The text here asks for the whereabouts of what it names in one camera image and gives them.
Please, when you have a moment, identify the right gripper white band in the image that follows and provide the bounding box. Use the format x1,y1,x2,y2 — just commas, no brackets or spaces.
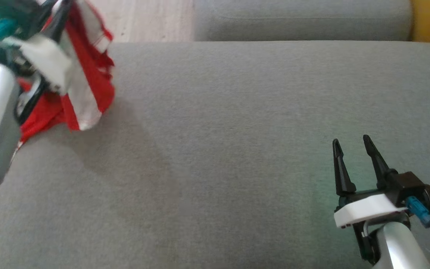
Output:
332,134,412,266

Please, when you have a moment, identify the small grey sofa cushion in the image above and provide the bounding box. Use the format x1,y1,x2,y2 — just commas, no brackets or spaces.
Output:
194,0,414,42

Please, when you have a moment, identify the large grey sofa seat cushion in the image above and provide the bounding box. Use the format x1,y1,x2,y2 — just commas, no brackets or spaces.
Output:
0,40,430,269

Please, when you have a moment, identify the right black cable blue connector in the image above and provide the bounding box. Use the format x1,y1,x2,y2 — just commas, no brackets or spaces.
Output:
405,196,430,259

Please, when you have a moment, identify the red shorts white waistband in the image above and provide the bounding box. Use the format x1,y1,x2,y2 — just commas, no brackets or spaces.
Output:
49,0,116,132

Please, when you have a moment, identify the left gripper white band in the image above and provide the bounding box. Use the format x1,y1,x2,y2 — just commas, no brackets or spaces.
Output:
10,0,73,95

